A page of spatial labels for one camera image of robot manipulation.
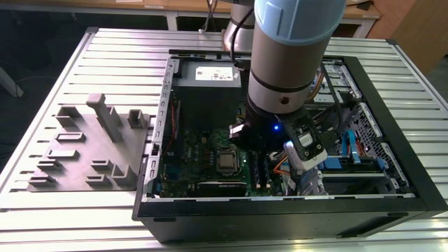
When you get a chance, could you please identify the metal drive cage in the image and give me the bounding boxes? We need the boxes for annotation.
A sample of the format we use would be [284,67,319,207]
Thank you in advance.
[315,59,361,106]

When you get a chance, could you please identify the silver CPU in socket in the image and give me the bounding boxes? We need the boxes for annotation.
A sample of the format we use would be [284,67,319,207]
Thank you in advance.
[216,153,240,169]

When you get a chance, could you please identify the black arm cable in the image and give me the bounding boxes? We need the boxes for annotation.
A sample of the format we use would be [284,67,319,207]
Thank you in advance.
[229,7,255,69]

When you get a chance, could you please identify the grey metal disk bay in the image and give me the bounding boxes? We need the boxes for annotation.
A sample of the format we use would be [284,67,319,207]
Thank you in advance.
[299,167,396,196]

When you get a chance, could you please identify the grey parts rack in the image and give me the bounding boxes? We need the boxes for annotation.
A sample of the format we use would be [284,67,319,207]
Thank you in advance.
[27,93,157,194]

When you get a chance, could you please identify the hard disk in blue carrier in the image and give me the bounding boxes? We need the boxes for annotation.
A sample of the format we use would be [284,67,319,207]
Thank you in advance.
[320,156,388,182]

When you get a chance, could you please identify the grey hanging cable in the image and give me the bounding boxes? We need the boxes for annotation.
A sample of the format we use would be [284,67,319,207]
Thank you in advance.
[197,0,220,34]

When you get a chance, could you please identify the orange data wire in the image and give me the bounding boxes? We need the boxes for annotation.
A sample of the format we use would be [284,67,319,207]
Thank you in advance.
[273,159,299,176]

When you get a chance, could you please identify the grey chair leg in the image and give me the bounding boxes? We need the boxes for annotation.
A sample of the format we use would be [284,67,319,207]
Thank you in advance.
[0,67,24,97]

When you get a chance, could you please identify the black PC case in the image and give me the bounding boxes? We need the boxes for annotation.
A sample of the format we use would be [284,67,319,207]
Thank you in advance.
[131,48,448,244]

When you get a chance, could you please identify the black graphics card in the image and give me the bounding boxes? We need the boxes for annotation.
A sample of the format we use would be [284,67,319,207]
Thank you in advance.
[187,180,248,197]

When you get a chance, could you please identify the brown wooden cabinet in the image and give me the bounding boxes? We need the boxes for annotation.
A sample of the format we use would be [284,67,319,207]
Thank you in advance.
[367,0,448,71]

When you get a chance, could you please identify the green motherboard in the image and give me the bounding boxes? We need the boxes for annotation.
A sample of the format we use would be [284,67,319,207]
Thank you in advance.
[159,128,281,197]

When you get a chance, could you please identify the grey power supply unit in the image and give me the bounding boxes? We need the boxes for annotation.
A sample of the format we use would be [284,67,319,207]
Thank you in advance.
[173,61,249,129]

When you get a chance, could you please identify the blue flat data wire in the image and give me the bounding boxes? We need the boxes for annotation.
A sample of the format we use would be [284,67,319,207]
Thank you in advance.
[341,130,361,165]

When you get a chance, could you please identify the wooden desk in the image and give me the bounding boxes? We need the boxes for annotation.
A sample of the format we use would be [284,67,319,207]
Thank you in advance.
[0,0,383,37]

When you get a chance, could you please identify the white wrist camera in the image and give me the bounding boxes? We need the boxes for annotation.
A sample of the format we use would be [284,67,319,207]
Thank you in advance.
[279,114,329,171]

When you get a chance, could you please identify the small silver wrist camera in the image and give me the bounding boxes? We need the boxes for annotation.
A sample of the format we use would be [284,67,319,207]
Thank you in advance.
[228,124,245,140]

